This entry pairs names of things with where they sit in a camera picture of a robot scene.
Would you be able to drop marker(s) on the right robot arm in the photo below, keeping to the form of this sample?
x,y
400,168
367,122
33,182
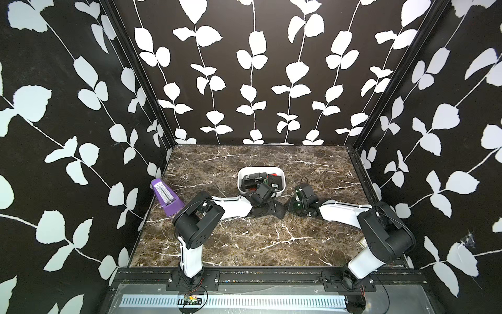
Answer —
x,y
386,235

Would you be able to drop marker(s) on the small circuit board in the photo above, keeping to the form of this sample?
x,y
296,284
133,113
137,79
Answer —
x,y
191,300

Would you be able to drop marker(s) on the black tea bag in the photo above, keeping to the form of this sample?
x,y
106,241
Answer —
x,y
273,207
252,181
275,181

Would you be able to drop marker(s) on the white perforated strip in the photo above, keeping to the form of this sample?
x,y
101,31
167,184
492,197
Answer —
x,y
252,302

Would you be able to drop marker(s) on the white storage box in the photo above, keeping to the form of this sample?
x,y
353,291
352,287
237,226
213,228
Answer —
x,y
267,170

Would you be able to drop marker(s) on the purple metronome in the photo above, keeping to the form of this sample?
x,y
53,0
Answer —
x,y
170,203

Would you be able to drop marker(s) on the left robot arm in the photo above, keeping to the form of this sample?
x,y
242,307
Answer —
x,y
195,223

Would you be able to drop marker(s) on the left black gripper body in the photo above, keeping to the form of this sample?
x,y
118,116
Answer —
x,y
270,199

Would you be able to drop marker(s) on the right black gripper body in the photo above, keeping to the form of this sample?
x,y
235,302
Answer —
x,y
297,207

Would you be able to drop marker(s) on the black tea bag top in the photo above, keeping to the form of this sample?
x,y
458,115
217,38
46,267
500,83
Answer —
x,y
252,181

